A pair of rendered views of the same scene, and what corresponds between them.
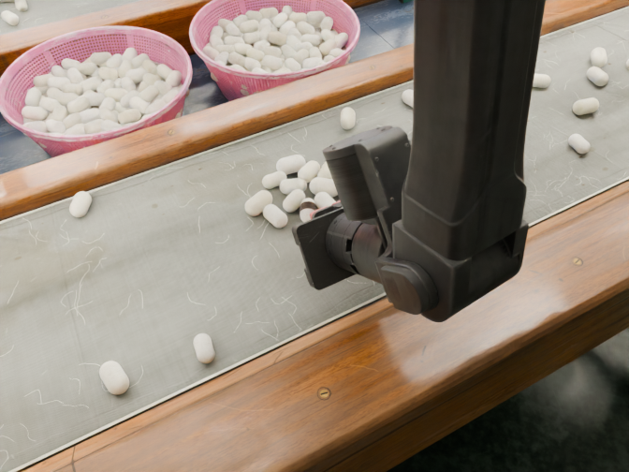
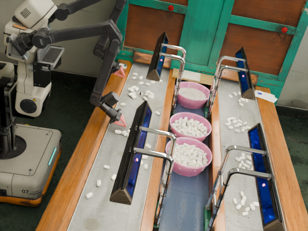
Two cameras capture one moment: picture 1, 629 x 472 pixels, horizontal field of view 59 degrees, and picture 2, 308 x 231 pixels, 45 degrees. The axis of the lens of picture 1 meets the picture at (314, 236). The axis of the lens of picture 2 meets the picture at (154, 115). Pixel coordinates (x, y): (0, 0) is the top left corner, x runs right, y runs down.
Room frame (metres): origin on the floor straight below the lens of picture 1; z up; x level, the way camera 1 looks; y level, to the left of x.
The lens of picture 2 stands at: (1.42, -1.49, 2.05)
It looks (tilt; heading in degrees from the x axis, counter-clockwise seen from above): 33 degrees down; 120
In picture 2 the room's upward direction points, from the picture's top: 11 degrees clockwise
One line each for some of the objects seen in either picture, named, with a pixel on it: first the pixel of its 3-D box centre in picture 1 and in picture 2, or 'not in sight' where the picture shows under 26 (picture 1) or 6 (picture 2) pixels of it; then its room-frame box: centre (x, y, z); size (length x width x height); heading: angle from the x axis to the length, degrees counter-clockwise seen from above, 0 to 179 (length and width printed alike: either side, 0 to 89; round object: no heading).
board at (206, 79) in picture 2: not in sight; (193, 76); (0.36, 0.89, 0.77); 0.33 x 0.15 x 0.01; 29
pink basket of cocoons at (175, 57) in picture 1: (106, 103); (189, 130); (0.67, 0.31, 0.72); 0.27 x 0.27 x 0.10
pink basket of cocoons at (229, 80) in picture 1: (276, 52); (187, 158); (0.80, 0.06, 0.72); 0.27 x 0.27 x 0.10
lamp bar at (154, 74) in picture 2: not in sight; (159, 53); (0.29, 0.41, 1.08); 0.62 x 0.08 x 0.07; 119
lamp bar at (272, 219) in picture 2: not in sight; (265, 170); (1.25, -0.17, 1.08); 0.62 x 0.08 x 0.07; 119
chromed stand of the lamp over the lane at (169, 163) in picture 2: not in sight; (147, 179); (0.83, -0.41, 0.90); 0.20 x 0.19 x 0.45; 119
